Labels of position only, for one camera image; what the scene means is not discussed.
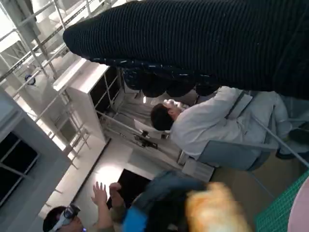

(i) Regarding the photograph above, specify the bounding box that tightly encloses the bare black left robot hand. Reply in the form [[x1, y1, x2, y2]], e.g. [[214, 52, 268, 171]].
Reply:
[[123, 170, 208, 232]]

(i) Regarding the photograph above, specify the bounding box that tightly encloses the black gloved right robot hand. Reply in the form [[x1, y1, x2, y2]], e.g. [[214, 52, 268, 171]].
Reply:
[[62, 0, 309, 101]]

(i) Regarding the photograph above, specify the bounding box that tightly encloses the oblong toy bread loaf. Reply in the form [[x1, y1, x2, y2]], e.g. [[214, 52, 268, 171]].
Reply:
[[184, 182, 252, 232]]

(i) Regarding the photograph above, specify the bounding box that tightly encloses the pink bowl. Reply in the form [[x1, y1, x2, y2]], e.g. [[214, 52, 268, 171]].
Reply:
[[288, 177, 309, 232]]

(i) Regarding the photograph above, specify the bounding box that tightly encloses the white desk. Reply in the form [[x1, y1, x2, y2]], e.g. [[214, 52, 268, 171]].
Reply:
[[103, 116, 215, 182]]

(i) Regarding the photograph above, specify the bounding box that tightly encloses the black desk device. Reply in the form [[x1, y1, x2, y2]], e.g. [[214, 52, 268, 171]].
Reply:
[[134, 130, 159, 149]]

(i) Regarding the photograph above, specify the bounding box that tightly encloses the VR headset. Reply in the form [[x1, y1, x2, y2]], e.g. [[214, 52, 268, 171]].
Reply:
[[54, 204, 82, 229]]

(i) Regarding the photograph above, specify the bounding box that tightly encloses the grey chair with casters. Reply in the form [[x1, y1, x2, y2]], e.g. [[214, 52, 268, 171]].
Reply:
[[197, 90, 309, 172]]

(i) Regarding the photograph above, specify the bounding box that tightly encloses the white shelf cabinet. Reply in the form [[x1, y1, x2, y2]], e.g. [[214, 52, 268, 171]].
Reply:
[[53, 58, 126, 143]]

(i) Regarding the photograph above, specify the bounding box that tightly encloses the green cutting mat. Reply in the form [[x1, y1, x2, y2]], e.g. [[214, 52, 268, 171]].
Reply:
[[255, 169, 309, 232]]

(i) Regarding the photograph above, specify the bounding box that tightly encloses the dark window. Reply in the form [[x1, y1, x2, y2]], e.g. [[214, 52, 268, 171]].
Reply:
[[0, 131, 39, 201]]

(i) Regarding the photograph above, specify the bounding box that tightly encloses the metal pipe frame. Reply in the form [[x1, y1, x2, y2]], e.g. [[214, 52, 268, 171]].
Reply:
[[0, 0, 114, 170]]

